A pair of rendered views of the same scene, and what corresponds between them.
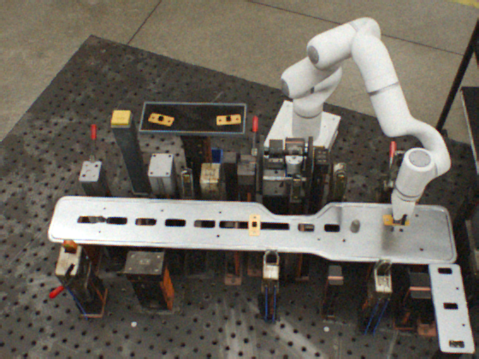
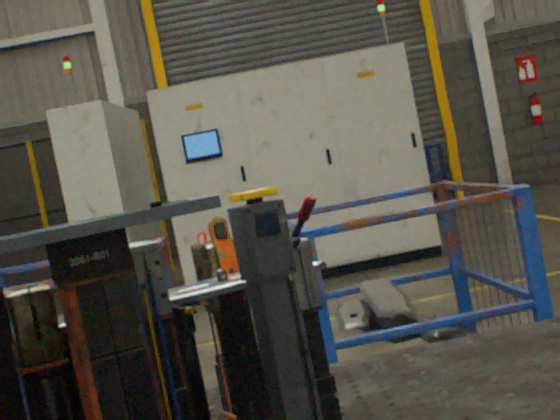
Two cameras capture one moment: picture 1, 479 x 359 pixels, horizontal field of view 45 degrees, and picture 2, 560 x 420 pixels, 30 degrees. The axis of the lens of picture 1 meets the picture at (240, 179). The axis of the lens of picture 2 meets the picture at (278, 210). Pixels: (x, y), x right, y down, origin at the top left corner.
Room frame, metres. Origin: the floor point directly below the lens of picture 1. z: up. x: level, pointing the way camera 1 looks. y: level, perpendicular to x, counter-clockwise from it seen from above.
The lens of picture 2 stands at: (2.75, -0.28, 1.20)
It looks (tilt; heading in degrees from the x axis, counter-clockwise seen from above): 3 degrees down; 152
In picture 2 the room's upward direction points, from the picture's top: 11 degrees counter-clockwise
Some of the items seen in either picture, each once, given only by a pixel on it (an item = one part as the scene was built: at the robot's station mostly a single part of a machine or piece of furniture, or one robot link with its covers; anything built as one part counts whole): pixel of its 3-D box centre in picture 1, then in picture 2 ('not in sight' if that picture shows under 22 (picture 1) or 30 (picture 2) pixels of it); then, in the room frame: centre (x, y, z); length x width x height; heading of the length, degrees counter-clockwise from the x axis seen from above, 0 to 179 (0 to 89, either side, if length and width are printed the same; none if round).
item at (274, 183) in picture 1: (283, 185); not in sight; (1.18, -0.16, 0.94); 0.18 x 0.13 x 0.49; 85
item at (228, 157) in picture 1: (232, 188); (11, 418); (1.21, 0.03, 0.90); 0.05 x 0.05 x 0.40; 85
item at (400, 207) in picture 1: (405, 198); not in sight; (0.94, -0.51, 1.20); 0.10 x 0.07 x 0.11; 175
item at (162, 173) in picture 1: (168, 197); (153, 371); (1.19, 0.27, 0.90); 0.13 x 0.10 x 0.41; 175
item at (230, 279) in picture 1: (233, 246); not in sight; (1.00, 0.04, 0.84); 0.17 x 0.06 x 0.29; 175
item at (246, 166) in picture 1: (248, 194); not in sight; (1.19, -0.03, 0.89); 0.13 x 0.11 x 0.38; 175
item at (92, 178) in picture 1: (101, 197); (302, 345); (1.21, 0.53, 0.88); 0.11 x 0.10 x 0.36; 175
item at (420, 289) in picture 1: (410, 302); not in sight; (0.75, -0.56, 0.84); 0.11 x 0.10 x 0.28; 175
